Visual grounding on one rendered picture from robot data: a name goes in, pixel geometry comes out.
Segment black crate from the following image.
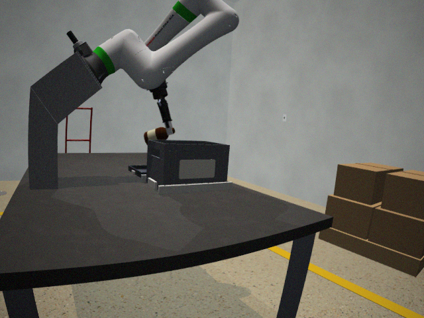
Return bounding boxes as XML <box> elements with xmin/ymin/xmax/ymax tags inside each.
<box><xmin>146</xmin><ymin>140</ymin><xmax>230</xmax><ymax>189</ymax></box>

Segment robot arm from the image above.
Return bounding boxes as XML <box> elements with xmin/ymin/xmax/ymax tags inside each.
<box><xmin>67</xmin><ymin>0</ymin><xmax>239</xmax><ymax>93</ymax></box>

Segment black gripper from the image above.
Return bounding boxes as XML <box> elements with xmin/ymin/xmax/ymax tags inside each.
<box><xmin>152</xmin><ymin>89</ymin><xmax>173</xmax><ymax>135</ymax></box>

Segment brown bottle with cream label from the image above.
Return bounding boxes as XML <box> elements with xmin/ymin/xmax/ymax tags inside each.
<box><xmin>144</xmin><ymin>127</ymin><xmax>175</xmax><ymax>145</ymax></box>

